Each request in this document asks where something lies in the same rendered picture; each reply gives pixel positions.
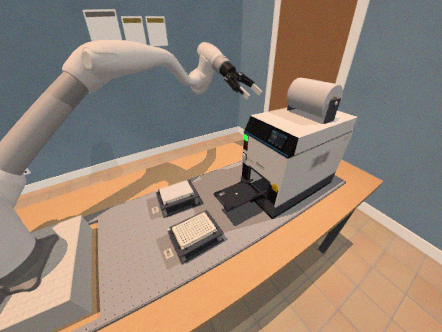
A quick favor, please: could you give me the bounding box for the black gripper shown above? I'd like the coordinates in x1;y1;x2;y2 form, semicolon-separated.
220;62;262;100

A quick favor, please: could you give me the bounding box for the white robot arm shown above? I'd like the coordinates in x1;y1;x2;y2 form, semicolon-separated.
0;40;230;304

